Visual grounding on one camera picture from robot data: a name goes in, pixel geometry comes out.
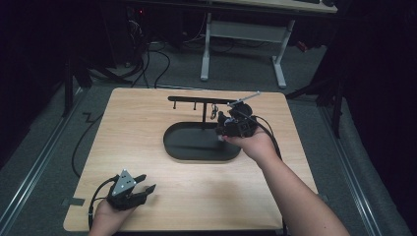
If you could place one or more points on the dark computer tower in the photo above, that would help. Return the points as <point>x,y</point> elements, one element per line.
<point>136,29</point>

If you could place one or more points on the black metal stand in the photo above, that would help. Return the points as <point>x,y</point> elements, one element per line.
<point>69,88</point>
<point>336,108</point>

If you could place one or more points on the black tape strip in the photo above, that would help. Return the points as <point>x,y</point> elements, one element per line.
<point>77,201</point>

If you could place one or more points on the silver metal keyring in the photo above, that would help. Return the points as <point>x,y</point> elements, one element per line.
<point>214,112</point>

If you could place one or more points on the person's left hand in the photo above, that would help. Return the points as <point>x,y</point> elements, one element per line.
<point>106,221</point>

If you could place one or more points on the black key rack with tray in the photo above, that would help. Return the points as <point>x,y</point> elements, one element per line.
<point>193,144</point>

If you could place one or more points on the person's right hand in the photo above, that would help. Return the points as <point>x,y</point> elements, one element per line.
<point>259,147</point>

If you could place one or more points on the metal floor rail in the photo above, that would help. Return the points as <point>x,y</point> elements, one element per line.
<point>347,164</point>
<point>39,164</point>

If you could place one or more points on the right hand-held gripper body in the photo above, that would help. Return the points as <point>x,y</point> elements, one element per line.
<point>241,123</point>

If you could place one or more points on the small red object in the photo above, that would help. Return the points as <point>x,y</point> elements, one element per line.
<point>302,46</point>

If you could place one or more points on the white-legged desk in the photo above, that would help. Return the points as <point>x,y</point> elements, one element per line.
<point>246,31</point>

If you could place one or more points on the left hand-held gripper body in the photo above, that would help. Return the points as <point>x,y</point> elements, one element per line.
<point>123,198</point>

